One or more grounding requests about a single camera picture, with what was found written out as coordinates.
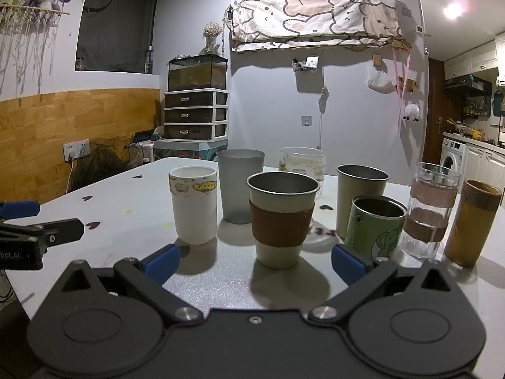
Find steel cup with brown sleeve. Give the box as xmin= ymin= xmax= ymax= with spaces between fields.
xmin=247 ymin=171 xmax=320 ymax=270

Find printed cartoon cloth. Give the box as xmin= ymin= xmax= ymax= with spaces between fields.
xmin=229 ymin=0 xmax=404 ymax=53

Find green printed tin cup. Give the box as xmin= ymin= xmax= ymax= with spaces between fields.
xmin=344 ymin=195 xmax=408 ymax=263

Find white hanging bag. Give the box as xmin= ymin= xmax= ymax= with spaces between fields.
xmin=368 ymin=65 xmax=395 ymax=92

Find grey plastic cup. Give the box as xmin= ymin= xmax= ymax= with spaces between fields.
xmin=217 ymin=149 xmax=265 ymax=225

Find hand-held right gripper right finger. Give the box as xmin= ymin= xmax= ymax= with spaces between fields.
xmin=308 ymin=244 xmax=458 ymax=323

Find white kitchen wall cabinets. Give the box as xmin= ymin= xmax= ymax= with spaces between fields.
xmin=444 ymin=32 xmax=505 ymax=81

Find teal patterned box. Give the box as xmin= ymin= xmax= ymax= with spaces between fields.
xmin=153 ymin=139 xmax=229 ymax=162

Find vase with dried flowers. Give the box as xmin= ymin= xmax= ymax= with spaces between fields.
xmin=199 ymin=22 xmax=222 ymax=56

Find round ceiling light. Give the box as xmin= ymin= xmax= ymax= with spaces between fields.
xmin=441 ymin=0 xmax=466 ymax=21

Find white cup with printed band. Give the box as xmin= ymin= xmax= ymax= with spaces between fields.
xmin=169 ymin=166 xmax=219 ymax=245

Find brown bamboo cup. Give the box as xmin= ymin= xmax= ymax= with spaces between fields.
xmin=444 ymin=179 xmax=503 ymax=268

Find dark window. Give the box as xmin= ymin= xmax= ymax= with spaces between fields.
xmin=75 ymin=0 xmax=160 ymax=75

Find white drawer unit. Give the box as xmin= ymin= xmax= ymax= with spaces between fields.
xmin=163 ymin=89 xmax=230 ymax=141

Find glass fish tank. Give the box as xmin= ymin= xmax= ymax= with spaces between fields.
xmin=167 ymin=54 xmax=229 ymax=92

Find clear glass cup with print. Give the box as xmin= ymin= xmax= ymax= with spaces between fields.
xmin=278 ymin=147 xmax=326 ymax=198

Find clear glass with pink bands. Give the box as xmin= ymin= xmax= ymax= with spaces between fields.
xmin=399 ymin=162 xmax=461 ymax=260

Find white wall socket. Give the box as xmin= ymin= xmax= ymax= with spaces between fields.
xmin=62 ymin=139 xmax=91 ymax=162

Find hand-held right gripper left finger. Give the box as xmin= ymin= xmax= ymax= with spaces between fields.
xmin=58 ymin=244 xmax=205 ymax=322

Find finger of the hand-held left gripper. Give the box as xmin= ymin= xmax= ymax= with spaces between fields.
xmin=0 ymin=201 xmax=41 ymax=220
xmin=0 ymin=219 xmax=85 ymax=254

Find macrame wall hanging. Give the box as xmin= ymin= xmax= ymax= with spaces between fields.
xmin=0 ymin=0 xmax=74 ymax=94

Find plain steel cup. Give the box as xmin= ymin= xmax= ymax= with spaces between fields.
xmin=336 ymin=164 xmax=390 ymax=240

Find brown wooden door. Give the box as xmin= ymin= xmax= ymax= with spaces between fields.
xmin=422 ymin=57 xmax=446 ymax=164

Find white washing machine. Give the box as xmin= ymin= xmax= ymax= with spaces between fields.
xmin=439 ymin=138 xmax=467 ymax=184

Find black net bag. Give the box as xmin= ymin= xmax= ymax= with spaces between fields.
xmin=75 ymin=142 xmax=131 ymax=188

